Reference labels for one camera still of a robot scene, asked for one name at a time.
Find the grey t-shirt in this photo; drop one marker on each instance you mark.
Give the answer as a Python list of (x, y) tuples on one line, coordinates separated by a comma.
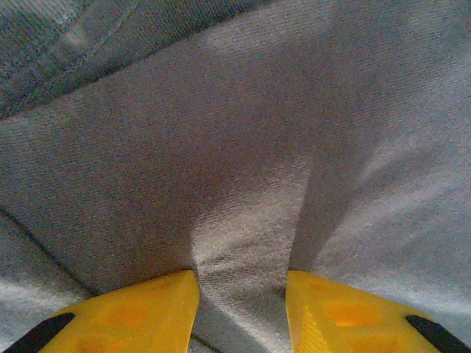
[(221, 147)]

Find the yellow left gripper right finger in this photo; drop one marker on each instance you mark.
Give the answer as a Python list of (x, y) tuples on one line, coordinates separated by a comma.
[(349, 323)]

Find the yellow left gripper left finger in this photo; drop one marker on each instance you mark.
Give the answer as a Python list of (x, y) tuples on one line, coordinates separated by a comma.
[(129, 320)]

